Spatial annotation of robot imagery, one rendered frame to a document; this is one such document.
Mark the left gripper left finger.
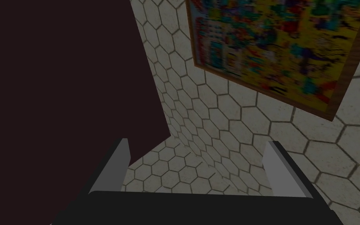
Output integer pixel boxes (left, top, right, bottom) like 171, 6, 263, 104
88, 137, 131, 195

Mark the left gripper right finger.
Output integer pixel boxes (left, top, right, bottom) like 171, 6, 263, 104
262, 140, 314, 199

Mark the dark maroon cupboard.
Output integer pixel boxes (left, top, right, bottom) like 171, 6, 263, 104
0, 0, 172, 225

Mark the colourful picture in wooden frame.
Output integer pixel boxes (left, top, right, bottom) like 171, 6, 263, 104
184, 0, 360, 122

